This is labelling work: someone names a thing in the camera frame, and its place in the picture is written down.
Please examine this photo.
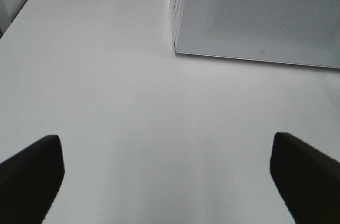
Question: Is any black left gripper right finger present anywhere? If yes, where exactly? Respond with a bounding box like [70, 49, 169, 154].
[270, 132, 339, 223]

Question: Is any white microwave door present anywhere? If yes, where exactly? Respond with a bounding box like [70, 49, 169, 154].
[176, 0, 339, 68]

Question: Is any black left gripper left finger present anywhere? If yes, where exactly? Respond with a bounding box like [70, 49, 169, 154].
[1, 135, 65, 223]

